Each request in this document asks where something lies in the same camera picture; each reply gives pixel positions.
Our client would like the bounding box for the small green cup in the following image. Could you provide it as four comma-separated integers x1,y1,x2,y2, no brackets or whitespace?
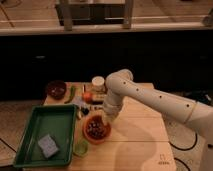
73,139,88,157

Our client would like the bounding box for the orange fruit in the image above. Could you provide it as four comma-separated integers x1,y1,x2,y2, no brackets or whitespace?
82,92,93,103

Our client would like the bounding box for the black floor cable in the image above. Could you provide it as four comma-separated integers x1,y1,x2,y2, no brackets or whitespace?
168,130,199,171

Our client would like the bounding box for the white lidded jar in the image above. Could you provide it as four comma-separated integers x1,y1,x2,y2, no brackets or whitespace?
92,76,105,92

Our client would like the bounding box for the orange red bowl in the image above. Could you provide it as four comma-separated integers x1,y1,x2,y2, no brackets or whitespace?
82,115,111,145

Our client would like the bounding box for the green plastic tray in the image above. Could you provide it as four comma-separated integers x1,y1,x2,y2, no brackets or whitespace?
13,105,77,168

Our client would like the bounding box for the grey blue sponge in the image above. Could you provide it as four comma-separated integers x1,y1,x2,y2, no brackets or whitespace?
38,134,59,158

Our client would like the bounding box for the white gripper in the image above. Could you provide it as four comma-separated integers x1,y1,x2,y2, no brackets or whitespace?
102,102,122,122

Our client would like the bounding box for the small dark toy item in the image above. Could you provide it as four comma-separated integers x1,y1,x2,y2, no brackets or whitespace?
81,107,90,116

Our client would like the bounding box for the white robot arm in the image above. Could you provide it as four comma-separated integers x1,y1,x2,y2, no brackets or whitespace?
103,69,213,171

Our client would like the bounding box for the dark purple grapes bunch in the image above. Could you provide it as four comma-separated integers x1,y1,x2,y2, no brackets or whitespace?
87,121,106,139

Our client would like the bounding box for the dark brown bowl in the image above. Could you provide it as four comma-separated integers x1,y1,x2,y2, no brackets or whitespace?
45,80,67,100

